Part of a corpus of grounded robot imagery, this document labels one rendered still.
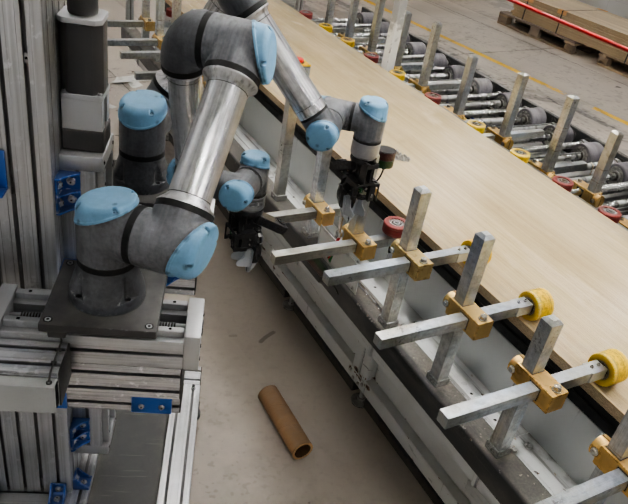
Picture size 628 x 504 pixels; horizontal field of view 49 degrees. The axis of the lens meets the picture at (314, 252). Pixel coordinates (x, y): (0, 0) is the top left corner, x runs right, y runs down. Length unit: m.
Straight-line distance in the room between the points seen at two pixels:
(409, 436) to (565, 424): 0.75
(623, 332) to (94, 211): 1.37
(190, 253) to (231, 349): 1.68
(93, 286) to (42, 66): 0.42
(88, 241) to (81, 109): 0.31
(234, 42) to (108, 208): 0.40
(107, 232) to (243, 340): 1.72
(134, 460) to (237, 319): 1.04
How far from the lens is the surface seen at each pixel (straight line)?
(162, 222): 1.29
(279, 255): 1.96
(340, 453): 2.61
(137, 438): 2.30
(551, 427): 1.94
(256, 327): 3.05
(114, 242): 1.32
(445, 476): 2.43
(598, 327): 1.98
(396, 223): 2.13
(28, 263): 1.64
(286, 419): 2.57
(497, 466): 1.76
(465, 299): 1.72
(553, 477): 1.92
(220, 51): 1.41
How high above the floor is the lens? 1.94
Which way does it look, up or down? 33 degrees down
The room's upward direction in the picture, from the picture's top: 10 degrees clockwise
